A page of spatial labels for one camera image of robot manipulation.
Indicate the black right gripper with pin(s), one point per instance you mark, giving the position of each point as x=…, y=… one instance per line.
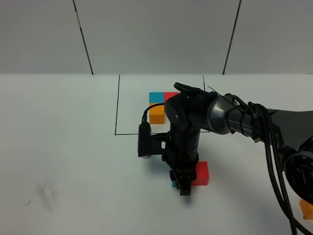
x=179, y=149

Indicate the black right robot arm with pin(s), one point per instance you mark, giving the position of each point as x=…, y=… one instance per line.
x=287, y=136

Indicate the orange template block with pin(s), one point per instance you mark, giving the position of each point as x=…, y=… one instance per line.
x=157, y=115

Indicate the red template block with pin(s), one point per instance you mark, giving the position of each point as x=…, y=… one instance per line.
x=168, y=95

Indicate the blue template block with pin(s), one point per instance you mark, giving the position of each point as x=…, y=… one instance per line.
x=156, y=97

